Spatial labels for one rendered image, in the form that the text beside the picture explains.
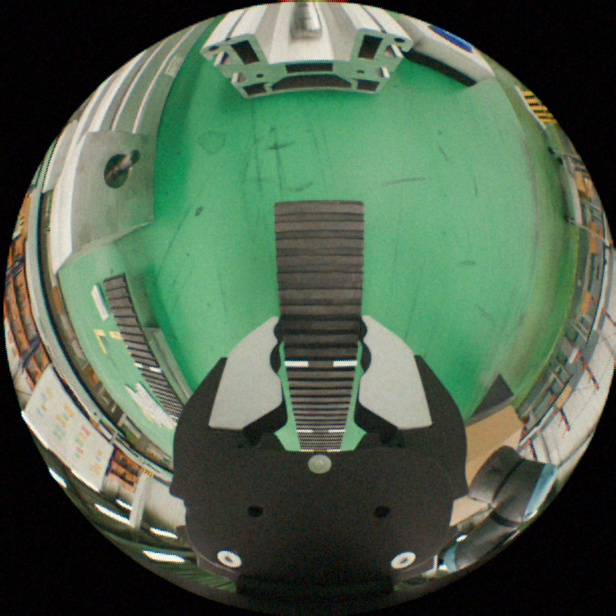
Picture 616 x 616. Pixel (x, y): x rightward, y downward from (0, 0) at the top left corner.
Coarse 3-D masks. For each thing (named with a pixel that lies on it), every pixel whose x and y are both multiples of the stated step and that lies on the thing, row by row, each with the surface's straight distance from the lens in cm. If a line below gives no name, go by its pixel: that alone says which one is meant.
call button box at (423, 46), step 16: (400, 16) 29; (416, 32) 24; (432, 32) 25; (416, 48) 24; (432, 48) 23; (448, 48) 23; (464, 48) 26; (432, 64) 25; (448, 64) 25; (464, 64) 25; (480, 64) 25; (464, 80) 27; (480, 80) 27
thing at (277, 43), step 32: (224, 32) 14; (256, 32) 13; (288, 32) 19; (320, 32) 17; (352, 32) 13; (384, 32) 13; (224, 64) 14; (256, 64) 14; (288, 64) 15; (320, 64) 16; (352, 64) 15; (384, 64) 15; (256, 96) 18
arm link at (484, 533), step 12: (480, 528) 49; (492, 528) 47; (504, 528) 47; (468, 540) 50; (480, 540) 48; (492, 540) 48; (504, 540) 48; (456, 552) 50; (468, 552) 49; (480, 552) 48; (444, 564) 51; (456, 564) 50; (468, 564) 49
